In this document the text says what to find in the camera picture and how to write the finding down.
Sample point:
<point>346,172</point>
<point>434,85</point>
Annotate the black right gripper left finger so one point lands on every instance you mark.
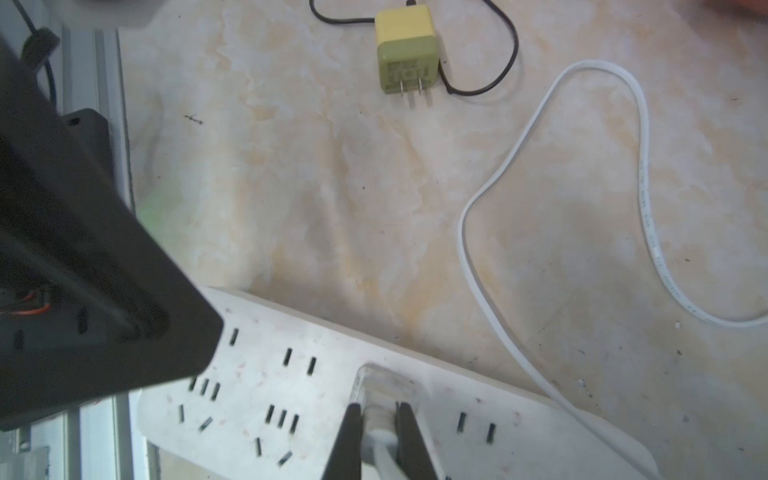
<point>345,461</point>

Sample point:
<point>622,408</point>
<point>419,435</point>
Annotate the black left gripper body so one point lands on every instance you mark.
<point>91,306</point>

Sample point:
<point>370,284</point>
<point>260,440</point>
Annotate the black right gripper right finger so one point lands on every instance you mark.
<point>412,454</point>

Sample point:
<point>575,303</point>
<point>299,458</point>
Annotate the white fan plug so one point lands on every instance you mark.
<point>378,390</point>

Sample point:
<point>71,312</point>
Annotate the white power strip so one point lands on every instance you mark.
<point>272,400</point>

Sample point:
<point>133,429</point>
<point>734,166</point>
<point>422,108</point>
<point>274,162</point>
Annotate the yellow usb charger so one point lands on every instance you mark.
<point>406,48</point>

